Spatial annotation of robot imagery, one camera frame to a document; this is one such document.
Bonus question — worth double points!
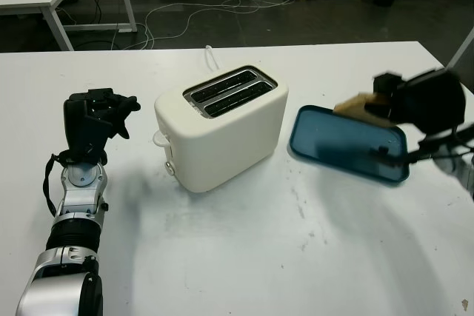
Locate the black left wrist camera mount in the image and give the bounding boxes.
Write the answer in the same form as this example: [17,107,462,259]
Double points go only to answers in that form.
[81,112,114,157]

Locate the white toaster power cord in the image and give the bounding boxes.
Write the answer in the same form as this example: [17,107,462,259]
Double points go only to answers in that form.
[204,44,224,73]

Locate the white floor cable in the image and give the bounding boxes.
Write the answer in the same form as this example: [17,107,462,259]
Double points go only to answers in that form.
[143,0,294,51]

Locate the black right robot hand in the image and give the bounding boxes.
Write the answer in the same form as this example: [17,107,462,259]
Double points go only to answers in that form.
[364,67,467,136]

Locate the cream white toaster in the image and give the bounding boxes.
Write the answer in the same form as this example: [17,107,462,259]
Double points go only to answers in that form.
[153,65,290,195]

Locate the teal plastic tray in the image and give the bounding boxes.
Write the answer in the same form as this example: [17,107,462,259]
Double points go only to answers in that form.
[287,104,411,185]

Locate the slice of brown bread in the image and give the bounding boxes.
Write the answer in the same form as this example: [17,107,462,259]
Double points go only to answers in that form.
[332,93,390,125]

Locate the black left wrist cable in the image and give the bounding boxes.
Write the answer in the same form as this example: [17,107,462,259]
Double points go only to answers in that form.
[41,152,68,218]

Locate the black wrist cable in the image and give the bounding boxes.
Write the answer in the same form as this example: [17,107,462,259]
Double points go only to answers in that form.
[407,127,474,166]
[41,152,68,218]

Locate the black hanging desk cable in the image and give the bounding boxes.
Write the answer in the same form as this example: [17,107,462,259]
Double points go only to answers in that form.
[83,0,105,27]

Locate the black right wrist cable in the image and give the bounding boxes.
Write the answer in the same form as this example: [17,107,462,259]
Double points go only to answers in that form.
[407,127,474,166]

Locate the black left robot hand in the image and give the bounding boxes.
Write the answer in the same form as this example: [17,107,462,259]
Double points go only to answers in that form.
[62,87,142,154]

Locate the slanted white table leg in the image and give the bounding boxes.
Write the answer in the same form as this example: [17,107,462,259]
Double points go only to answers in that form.
[445,27,474,70]

